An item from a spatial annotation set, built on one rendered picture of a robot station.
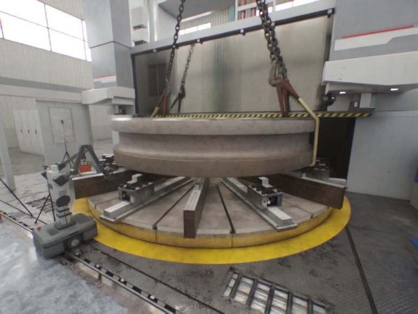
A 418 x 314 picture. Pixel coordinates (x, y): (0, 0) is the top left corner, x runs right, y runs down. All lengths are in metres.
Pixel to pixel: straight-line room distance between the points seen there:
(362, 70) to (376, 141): 2.40
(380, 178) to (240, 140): 3.74
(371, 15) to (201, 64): 4.07
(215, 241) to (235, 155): 1.31
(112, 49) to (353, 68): 5.86
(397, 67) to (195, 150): 2.97
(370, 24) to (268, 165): 2.61
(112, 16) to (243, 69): 3.91
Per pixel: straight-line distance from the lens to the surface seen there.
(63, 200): 3.29
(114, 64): 6.71
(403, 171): 5.92
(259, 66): 5.77
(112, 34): 6.86
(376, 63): 3.70
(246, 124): 2.93
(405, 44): 4.25
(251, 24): 6.00
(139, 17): 8.44
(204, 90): 6.27
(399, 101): 4.73
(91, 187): 4.24
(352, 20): 4.26
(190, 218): 2.39
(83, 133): 7.32
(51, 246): 3.31
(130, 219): 3.12
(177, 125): 2.95
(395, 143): 5.77
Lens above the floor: 1.74
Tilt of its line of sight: 11 degrees down
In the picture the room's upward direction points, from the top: straight up
